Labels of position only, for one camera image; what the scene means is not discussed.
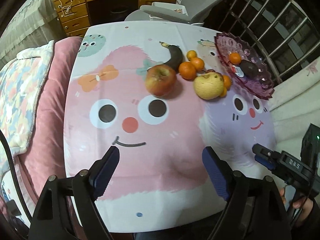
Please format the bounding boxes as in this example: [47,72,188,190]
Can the yellow pear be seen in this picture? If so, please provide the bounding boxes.
[193,72,224,100]

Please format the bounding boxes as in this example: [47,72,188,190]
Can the medium orange mandarin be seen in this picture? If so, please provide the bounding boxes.
[190,57,204,72]

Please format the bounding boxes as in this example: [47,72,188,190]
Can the large orange mandarin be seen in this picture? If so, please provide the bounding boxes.
[178,62,197,80]

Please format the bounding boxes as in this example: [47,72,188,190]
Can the red apple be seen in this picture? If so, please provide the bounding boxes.
[145,64,177,97]

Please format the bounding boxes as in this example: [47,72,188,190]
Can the small orange mandarin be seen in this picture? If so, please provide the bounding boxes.
[186,50,197,61]

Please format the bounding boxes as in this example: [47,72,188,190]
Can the overripe dark banana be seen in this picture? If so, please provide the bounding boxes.
[159,41,184,73]

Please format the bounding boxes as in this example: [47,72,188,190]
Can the person's right hand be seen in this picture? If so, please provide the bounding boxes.
[292,196,319,226]

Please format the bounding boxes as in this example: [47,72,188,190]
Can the pink blanket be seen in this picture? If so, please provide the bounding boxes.
[17,37,82,202]

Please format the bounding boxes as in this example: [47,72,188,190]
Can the cartoon printed tablecloth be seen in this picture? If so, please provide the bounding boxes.
[64,21,276,233]

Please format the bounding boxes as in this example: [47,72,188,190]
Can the white bedding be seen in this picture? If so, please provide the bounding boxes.
[268,59,320,157]

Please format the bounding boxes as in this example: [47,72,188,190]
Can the purple scalloped glass plate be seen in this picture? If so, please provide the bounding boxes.
[215,32,274,100]

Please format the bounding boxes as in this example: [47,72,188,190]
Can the dark avocado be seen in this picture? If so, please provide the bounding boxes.
[239,60,259,79]

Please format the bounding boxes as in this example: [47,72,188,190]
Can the mandarin on plate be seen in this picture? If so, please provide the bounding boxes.
[229,52,242,65]

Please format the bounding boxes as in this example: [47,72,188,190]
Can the metal bed railing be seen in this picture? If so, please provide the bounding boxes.
[219,0,319,85]

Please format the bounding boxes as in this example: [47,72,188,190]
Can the white storage box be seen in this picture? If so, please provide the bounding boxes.
[149,2,188,21]

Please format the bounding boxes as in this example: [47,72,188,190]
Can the lace curtain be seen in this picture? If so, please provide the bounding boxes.
[1,0,66,67]

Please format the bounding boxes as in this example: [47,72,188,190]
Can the wooden desk with drawers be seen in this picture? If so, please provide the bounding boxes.
[54,0,175,37]

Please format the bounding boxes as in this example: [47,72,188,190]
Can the black cable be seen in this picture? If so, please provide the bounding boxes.
[0,129,33,224]

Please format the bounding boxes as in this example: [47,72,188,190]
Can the white charging cable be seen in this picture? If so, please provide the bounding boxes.
[57,0,75,18]

